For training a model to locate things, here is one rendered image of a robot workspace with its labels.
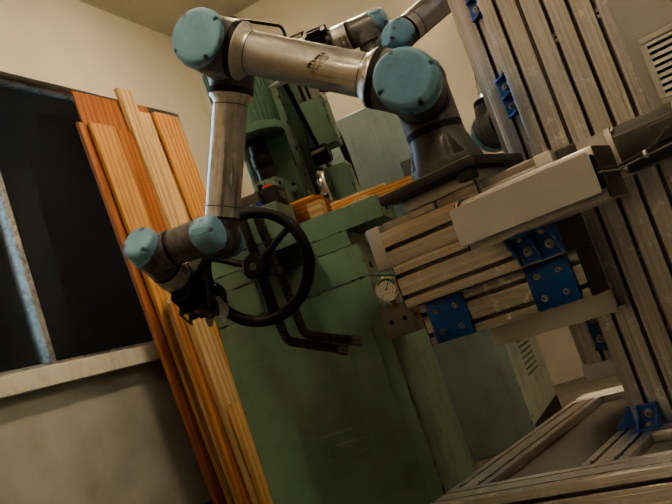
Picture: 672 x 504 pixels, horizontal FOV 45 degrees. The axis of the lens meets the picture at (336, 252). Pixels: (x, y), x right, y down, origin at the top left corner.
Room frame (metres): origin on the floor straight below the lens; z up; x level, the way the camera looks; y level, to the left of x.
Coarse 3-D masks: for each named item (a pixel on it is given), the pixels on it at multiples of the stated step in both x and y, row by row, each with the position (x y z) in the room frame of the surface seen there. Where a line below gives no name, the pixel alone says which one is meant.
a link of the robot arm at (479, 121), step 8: (480, 96) 2.10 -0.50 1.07; (480, 104) 2.10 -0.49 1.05; (480, 112) 2.10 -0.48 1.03; (488, 112) 2.06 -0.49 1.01; (480, 120) 2.10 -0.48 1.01; (488, 120) 2.06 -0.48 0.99; (472, 128) 2.15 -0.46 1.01; (480, 128) 2.11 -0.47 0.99; (488, 128) 2.07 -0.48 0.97; (472, 136) 2.16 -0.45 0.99; (480, 136) 2.12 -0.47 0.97; (488, 136) 2.09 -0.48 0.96; (496, 136) 2.07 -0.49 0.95; (480, 144) 2.15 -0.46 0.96; (488, 144) 2.12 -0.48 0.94; (496, 144) 2.11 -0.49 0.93
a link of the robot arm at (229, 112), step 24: (216, 96) 1.66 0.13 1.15; (240, 96) 1.65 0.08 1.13; (216, 120) 1.66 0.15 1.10; (240, 120) 1.67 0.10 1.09; (216, 144) 1.67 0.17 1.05; (240, 144) 1.68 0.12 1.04; (216, 168) 1.67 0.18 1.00; (240, 168) 1.69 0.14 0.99; (216, 192) 1.67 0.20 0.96; (240, 192) 1.70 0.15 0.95; (240, 240) 1.73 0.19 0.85
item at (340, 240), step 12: (324, 240) 2.06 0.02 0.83; (336, 240) 2.05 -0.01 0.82; (348, 240) 2.05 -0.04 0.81; (360, 240) 2.17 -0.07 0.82; (288, 252) 2.08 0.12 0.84; (300, 252) 2.08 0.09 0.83; (324, 252) 2.06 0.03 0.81; (288, 264) 2.08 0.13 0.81; (228, 276) 2.12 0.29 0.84; (240, 276) 2.12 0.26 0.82; (228, 288) 2.13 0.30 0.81
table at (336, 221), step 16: (352, 208) 2.04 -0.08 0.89; (368, 208) 2.03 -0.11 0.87; (384, 208) 2.07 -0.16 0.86; (304, 224) 2.07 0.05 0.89; (320, 224) 2.06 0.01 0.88; (336, 224) 2.05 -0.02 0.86; (352, 224) 2.04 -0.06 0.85; (368, 224) 2.08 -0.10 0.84; (272, 240) 1.99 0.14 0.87; (288, 240) 1.98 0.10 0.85; (240, 256) 2.01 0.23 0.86; (224, 272) 2.12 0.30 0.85
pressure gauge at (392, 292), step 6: (378, 282) 1.97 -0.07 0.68; (384, 282) 1.97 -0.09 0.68; (390, 282) 1.97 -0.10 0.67; (396, 282) 1.96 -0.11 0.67; (378, 288) 1.97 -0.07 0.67; (384, 288) 1.97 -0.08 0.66; (390, 288) 1.97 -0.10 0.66; (396, 288) 1.97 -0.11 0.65; (378, 294) 1.98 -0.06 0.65; (384, 294) 1.97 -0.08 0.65; (390, 294) 1.97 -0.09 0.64; (396, 294) 1.96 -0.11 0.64; (384, 300) 1.97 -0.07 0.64; (390, 300) 1.97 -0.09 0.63; (396, 306) 1.99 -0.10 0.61
